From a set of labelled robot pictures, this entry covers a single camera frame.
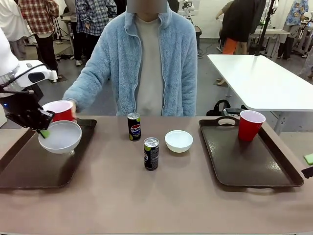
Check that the bystander in white top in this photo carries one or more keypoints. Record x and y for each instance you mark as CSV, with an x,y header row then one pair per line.
x,y
11,27

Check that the bystander in blue plaid shirt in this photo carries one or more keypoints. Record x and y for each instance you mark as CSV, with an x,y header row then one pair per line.
x,y
90,19

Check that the person in blue fleece jacket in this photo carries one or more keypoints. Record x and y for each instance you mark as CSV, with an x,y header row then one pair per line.
x,y
149,68

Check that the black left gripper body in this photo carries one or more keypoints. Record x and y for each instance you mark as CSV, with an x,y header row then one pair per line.
x,y
17,102

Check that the bystander with orange shorts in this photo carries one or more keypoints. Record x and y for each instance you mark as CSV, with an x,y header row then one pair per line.
x,y
240,22

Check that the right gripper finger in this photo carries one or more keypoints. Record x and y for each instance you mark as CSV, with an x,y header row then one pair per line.
x,y
308,158
308,172

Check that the person's right hand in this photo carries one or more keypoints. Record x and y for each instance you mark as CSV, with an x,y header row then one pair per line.
x,y
74,107

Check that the brown serving tray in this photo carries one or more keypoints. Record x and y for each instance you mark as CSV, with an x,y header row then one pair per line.
x,y
36,166
244,161

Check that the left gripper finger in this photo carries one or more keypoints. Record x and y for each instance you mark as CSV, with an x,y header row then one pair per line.
x,y
46,120
22,120

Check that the bystander in blue floral shirt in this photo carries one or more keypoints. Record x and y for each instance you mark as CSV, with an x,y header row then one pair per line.
x,y
294,22

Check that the black backpack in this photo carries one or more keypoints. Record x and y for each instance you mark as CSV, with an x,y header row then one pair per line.
x,y
216,109

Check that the white folding table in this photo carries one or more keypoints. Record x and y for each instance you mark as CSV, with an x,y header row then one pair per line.
x,y
264,80

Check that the bystander in red plaid shirt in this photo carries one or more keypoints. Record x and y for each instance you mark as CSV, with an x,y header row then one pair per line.
x,y
40,22

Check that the person's right forearm blue sleeve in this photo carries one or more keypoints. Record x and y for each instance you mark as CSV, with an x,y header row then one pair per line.
x,y
84,85

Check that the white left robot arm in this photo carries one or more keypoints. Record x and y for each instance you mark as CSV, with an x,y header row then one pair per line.
x,y
9,56

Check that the red plastic cup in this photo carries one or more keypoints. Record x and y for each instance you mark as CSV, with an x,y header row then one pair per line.
x,y
58,111
250,127

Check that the small white bowl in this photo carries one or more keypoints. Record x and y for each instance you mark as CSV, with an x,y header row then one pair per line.
x,y
179,142

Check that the black Pepsi can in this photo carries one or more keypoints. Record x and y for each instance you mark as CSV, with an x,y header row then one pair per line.
x,y
134,127
151,154

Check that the large white bowl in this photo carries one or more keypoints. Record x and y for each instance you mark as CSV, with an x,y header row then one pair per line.
x,y
62,139

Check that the black tripod stand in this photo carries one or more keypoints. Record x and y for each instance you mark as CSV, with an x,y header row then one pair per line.
x,y
265,29

